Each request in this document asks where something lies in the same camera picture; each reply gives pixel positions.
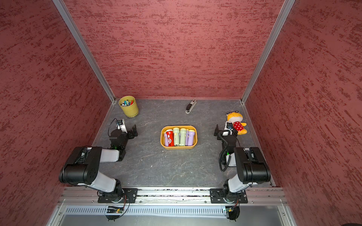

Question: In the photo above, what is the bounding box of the purple flashlight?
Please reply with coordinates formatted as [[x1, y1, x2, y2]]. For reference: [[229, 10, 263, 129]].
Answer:
[[164, 132, 169, 147], [187, 130, 196, 146], [185, 129, 189, 146]]

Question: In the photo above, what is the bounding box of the green flashlight front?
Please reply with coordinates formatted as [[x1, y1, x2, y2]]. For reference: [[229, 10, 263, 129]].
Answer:
[[180, 128, 187, 147]]

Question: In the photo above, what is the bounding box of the green flashlight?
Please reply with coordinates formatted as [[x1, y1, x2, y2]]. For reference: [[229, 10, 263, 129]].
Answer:
[[173, 127, 180, 147], [180, 128, 187, 147]]

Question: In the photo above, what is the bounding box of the red white flashlight logo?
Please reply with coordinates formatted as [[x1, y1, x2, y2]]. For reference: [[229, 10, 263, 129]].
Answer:
[[166, 129, 174, 147]]

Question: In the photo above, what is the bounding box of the yellow plastic storage box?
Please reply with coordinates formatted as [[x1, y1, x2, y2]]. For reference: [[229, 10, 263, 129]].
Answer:
[[160, 125, 198, 150]]

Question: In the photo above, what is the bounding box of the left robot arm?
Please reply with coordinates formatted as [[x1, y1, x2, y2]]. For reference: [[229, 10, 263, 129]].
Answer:
[[58, 125, 138, 204]]

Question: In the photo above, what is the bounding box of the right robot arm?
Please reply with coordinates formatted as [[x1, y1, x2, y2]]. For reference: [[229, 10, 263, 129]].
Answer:
[[210, 126, 271, 204]]

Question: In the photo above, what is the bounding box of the yellow plush toy red dress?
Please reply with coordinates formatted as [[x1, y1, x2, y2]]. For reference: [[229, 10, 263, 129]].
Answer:
[[226, 111, 248, 135]]

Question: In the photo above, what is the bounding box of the yellow-green pen cup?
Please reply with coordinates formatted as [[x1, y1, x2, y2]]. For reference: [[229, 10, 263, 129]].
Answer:
[[118, 96, 139, 118]]

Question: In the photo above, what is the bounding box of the grey black stapler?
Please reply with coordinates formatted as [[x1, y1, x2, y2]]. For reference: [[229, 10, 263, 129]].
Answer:
[[185, 99, 197, 114]]

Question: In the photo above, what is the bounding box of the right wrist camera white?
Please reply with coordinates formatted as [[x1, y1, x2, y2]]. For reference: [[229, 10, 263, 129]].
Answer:
[[223, 121, 238, 136]]

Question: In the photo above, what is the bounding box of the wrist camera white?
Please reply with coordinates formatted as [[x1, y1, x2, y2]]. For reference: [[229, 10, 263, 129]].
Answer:
[[116, 119, 127, 132], [223, 121, 238, 136]]

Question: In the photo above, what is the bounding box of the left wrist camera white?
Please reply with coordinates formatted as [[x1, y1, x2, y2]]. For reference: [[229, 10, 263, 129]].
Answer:
[[116, 119, 127, 132]]

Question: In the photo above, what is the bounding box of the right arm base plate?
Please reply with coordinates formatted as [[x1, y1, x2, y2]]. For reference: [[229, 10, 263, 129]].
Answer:
[[210, 188, 248, 204]]

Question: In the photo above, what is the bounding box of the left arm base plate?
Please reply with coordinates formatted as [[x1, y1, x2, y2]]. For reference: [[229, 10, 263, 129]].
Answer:
[[98, 188, 138, 204]]

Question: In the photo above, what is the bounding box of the aluminium front rail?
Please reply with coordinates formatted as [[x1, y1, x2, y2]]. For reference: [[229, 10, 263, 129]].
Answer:
[[57, 186, 289, 206]]

